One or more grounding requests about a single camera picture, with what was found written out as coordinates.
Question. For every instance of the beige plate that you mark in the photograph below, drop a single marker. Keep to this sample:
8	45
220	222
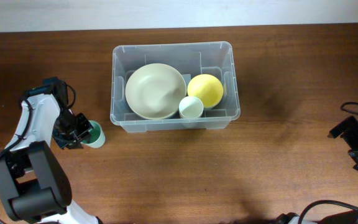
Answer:
154	91

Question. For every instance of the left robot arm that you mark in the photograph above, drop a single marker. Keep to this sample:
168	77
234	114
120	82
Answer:
33	186

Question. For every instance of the clear plastic storage container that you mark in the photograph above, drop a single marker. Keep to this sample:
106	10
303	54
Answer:
214	58

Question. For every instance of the mint green plastic cup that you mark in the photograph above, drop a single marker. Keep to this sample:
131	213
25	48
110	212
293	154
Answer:
96	138

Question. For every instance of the cream plastic cup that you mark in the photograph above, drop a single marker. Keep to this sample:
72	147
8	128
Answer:
191	107

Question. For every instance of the white plastic bowl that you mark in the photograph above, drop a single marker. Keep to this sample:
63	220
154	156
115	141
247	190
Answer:
212	107

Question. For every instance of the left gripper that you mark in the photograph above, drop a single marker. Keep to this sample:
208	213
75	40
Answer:
73	142

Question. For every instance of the yellow plastic bowl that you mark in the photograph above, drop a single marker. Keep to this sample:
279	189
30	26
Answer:
207	88

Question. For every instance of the white label in container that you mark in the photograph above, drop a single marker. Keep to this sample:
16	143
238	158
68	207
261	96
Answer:
187	78

